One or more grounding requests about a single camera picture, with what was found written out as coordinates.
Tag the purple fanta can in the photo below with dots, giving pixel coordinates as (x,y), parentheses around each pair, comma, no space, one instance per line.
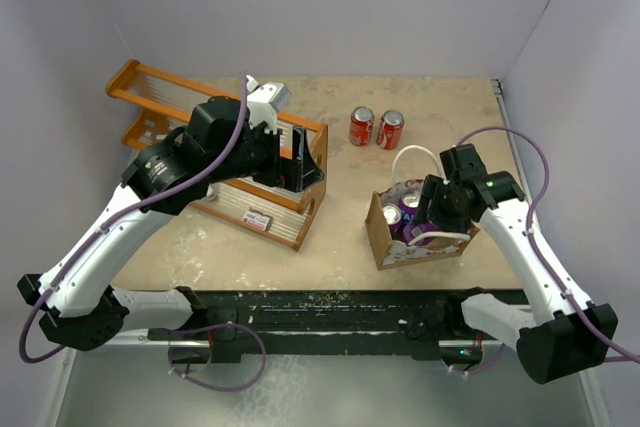
(413,230)
(393,217)
(408,205)

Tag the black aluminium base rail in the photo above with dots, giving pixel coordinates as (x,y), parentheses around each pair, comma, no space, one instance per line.
(420,324)

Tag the canvas tote bag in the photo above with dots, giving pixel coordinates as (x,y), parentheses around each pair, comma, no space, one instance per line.
(389,251)

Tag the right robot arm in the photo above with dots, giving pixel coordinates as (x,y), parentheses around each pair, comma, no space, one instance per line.
(530,257)

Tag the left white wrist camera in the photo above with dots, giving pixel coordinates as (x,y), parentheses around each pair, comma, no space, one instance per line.
(264,102)

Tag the red cola can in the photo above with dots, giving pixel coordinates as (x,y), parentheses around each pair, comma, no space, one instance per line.
(362,121)
(390,129)

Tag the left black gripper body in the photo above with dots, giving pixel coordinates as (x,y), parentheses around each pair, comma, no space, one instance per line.
(263,160)

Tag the small red white box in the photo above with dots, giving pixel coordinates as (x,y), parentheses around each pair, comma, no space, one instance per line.
(257,219)

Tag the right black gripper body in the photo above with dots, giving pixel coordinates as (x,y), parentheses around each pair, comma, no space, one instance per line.
(445,210)

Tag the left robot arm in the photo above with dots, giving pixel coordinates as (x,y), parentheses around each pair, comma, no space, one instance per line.
(74,302)

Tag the orange wooden shelf rack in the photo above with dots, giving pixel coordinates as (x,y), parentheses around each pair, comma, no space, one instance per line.
(185,127)

